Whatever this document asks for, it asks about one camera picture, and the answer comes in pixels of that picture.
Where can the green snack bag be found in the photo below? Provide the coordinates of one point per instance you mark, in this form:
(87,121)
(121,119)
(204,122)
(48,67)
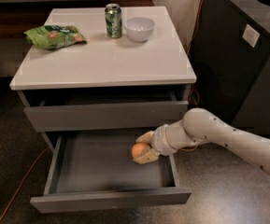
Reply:
(54,36)

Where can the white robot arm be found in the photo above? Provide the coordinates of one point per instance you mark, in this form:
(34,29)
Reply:
(198,127)

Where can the grey top drawer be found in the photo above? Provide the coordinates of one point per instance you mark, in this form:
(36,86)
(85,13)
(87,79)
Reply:
(119,115)

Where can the grey drawer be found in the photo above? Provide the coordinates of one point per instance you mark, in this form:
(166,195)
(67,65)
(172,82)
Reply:
(94,170)
(119,115)

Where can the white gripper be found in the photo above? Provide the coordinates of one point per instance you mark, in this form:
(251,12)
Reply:
(160,141)

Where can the orange fruit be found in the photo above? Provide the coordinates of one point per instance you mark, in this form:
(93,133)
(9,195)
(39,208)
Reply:
(139,149)

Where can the white bowl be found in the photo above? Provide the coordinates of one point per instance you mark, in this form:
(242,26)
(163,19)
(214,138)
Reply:
(139,29)

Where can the white label on cabinet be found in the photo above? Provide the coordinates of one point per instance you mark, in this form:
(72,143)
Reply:
(250,35)

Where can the grey drawer cabinet white top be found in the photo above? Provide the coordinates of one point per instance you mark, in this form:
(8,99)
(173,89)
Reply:
(105,70)

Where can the black bin cabinet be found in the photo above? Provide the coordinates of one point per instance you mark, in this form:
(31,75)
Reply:
(233,78)

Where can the green soda can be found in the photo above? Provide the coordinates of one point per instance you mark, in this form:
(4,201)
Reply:
(113,20)

